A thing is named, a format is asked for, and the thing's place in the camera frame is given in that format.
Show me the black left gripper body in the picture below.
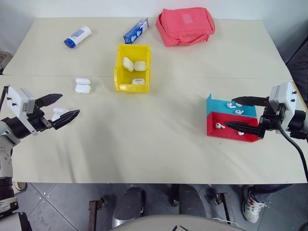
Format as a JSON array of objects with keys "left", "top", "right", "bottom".
[{"left": 26, "top": 102, "right": 53, "bottom": 133}]

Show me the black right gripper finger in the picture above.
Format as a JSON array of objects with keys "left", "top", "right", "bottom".
[
  {"left": 223, "top": 121, "right": 260, "bottom": 139},
  {"left": 231, "top": 96, "right": 268, "bottom": 107}
]

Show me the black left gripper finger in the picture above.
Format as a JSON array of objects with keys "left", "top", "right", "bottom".
[
  {"left": 36, "top": 93, "right": 64, "bottom": 108},
  {"left": 50, "top": 109, "right": 80, "bottom": 131}
]

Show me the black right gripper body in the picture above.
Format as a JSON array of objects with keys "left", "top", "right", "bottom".
[{"left": 257, "top": 96, "right": 285, "bottom": 140}]

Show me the yellow plastic bin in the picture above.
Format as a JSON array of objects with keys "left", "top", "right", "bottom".
[{"left": 114, "top": 43, "right": 152, "bottom": 93}]

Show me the red and blue stepped tray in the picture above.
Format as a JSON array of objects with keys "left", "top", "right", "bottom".
[{"left": 205, "top": 93, "right": 263, "bottom": 143}]

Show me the dark chair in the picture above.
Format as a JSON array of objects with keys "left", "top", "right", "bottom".
[{"left": 285, "top": 39, "right": 308, "bottom": 93}]

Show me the grey round object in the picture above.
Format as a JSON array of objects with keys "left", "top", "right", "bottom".
[{"left": 0, "top": 51, "right": 13, "bottom": 76}]

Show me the person leg in jeans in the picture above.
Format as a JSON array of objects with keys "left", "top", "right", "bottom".
[{"left": 250, "top": 184, "right": 294, "bottom": 203}]

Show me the beige caster wheel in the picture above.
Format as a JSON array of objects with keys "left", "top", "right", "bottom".
[{"left": 13, "top": 182, "right": 27, "bottom": 193}]

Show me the white bottle with blue cap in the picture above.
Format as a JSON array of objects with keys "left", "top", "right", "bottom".
[{"left": 63, "top": 26, "right": 93, "bottom": 49}]

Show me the white sneaker of person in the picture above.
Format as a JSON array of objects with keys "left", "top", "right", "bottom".
[{"left": 242, "top": 185, "right": 268, "bottom": 224}]

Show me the rusty metal bar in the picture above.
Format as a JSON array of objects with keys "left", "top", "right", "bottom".
[
  {"left": 222, "top": 192, "right": 236, "bottom": 225},
  {"left": 88, "top": 199, "right": 97, "bottom": 231}
]

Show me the dark rounded shape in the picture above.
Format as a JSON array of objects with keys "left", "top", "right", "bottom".
[
  {"left": 115, "top": 187, "right": 147, "bottom": 228},
  {"left": 178, "top": 184, "right": 213, "bottom": 221}
]

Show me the pink fabric pouch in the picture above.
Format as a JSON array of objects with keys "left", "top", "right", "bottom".
[{"left": 155, "top": 8, "right": 216, "bottom": 48}]

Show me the blue and white carton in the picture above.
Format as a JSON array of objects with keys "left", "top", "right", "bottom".
[{"left": 123, "top": 18, "right": 149, "bottom": 45}]

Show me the light grey robot torso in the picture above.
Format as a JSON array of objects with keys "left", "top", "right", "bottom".
[{"left": 112, "top": 213, "right": 246, "bottom": 231}]

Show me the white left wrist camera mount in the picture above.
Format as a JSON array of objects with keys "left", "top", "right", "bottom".
[{"left": 6, "top": 86, "right": 37, "bottom": 138}]

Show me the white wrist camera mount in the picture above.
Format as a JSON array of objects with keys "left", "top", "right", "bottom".
[
  {"left": 268, "top": 81, "right": 297, "bottom": 130},
  {"left": 6, "top": 86, "right": 37, "bottom": 138}
]

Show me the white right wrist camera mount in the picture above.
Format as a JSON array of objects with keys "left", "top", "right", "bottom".
[{"left": 268, "top": 81, "right": 297, "bottom": 130}]

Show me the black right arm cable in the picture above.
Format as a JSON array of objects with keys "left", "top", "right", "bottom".
[{"left": 276, "top": 119, "right": 308, "bottom": 175}]

